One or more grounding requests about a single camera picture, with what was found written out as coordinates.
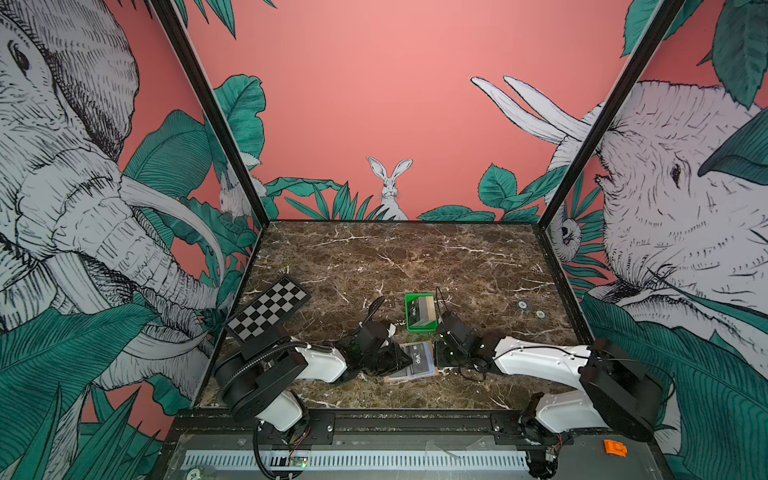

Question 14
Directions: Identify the black mounting rail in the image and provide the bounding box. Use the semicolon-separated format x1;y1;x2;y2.
162;404;650;455

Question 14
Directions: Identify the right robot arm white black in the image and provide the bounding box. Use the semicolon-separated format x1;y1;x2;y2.
437;312;664;446

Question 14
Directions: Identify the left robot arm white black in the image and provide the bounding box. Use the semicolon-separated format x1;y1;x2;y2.
213;320;413;433

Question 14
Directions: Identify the green plastic tray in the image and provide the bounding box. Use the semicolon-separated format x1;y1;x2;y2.
405;293;438;333

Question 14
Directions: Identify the white slotted cable duct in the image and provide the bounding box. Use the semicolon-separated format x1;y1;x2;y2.
180;450;528;472

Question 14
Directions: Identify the tan leather card holder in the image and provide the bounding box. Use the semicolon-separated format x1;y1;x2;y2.
384;341;437;382

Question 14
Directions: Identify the orange connector block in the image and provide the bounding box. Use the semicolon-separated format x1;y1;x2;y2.
603;439;628;458

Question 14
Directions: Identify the small green circuit board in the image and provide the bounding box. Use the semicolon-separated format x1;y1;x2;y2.
287;456;309;469

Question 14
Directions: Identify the checkerboard calibration plate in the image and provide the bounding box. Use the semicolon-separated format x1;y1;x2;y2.
225;275;311;344

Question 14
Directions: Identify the stack of credit cards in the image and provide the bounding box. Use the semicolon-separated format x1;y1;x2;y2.
414;296;437;327

